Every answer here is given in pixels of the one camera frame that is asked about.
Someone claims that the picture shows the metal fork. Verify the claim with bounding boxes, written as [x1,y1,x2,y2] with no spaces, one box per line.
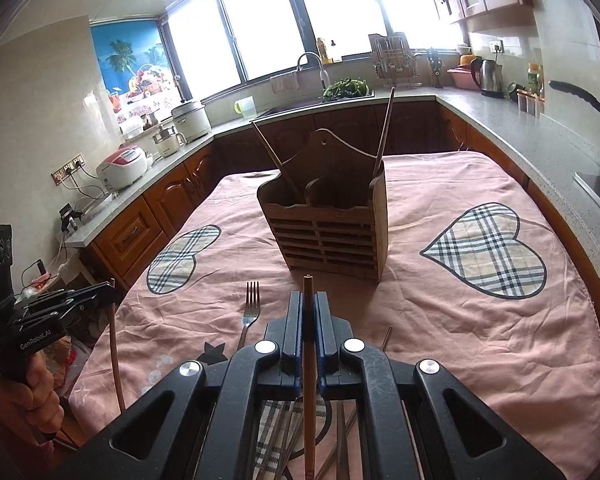
[236,281,262,352]

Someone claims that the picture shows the person's left hand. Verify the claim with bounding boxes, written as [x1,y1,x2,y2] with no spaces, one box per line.
[0,352,66,441]

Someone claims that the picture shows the pink hanging dish towel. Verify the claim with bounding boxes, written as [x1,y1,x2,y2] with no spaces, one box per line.
[270,71,301,94]

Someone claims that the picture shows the kitchen window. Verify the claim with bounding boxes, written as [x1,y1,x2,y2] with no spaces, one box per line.
[159,0,467,107]

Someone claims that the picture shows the brown wooden chopstick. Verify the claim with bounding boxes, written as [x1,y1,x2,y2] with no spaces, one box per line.
[302,275,317,480]

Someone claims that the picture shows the pink plastic basin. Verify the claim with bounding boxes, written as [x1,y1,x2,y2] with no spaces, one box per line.
[447,67,482,92]

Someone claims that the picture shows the green and white measuring jug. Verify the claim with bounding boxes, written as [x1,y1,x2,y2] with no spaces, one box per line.
[233,95,257,120]

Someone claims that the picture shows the steel electric kettle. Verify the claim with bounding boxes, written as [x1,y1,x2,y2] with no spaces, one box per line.
[469,58,505,99]

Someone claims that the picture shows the dark wooden chopstick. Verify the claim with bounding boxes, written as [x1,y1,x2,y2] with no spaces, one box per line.
[250,120,303,198]
[371,86,396,177]

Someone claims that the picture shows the green label sauce bottle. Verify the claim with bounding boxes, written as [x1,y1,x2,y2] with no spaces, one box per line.
[526,63,544,96]

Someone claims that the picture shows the group of metal chopsticks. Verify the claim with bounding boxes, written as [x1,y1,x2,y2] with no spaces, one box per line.
[257,399,363,480]

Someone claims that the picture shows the curved metal faucet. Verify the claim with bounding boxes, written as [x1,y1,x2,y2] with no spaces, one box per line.
[296,52,330,94]

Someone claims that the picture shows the row of seasoning jars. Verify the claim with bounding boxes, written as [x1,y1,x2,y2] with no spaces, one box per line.
[517,88,547,118]

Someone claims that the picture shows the small white electric pot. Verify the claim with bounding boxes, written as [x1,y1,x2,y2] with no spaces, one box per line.
[150,126,187,159]

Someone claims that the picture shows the wooden utensil holder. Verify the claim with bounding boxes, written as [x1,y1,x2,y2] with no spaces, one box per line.
[256,129,387,286]

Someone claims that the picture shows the dish drying rack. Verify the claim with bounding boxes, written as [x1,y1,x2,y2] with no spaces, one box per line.
[368,33,422,91]

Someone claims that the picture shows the wall outlet strip with plugs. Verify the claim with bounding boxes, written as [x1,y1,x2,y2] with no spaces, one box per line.
[51,154,87,184]

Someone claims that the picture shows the tropical beach window poster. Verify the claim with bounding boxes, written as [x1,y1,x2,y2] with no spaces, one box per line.
[90,21,182,127]

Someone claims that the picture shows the large grey rice cooker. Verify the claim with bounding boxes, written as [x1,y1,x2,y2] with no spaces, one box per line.
[171,99,212,144]

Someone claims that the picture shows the pink tablecloth with plaid hearts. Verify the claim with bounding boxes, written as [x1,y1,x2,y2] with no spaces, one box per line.
[67,150,600,480]

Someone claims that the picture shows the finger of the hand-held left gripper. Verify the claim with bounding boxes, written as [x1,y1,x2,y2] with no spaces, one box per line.
[24,282,119,329]

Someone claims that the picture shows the small black clamp device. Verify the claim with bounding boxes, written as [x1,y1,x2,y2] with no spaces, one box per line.
[58,202,84,234]

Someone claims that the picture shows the pinkish wooden chopstick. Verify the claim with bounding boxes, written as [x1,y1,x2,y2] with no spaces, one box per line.
[108,285,127,412]

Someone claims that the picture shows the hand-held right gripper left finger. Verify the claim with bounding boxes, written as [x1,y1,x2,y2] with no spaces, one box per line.
[65,290,306,480]

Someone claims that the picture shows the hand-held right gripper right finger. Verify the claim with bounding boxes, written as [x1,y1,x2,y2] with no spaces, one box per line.
[315,290,568,480]

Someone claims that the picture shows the green leafy vegetables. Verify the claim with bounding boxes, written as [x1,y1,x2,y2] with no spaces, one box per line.
[322,77,371,101]

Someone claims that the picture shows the kitchen sink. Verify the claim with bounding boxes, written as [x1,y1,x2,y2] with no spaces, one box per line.
[257,91,377,113]

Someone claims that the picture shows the grey kitchen countertop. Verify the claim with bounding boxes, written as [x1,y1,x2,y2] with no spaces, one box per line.
[62,82,600,281]

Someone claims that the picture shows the white and red rice cooker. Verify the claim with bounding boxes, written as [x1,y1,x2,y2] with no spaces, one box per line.
[96,144,149,192]

